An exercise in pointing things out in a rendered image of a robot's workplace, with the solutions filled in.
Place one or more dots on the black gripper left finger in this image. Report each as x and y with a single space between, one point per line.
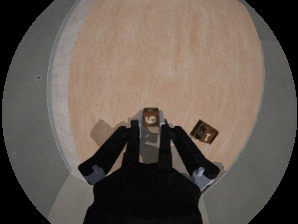
98 166

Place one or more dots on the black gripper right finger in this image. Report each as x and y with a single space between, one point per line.
201 170

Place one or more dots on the dark brown cube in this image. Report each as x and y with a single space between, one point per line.
204 134
150 117

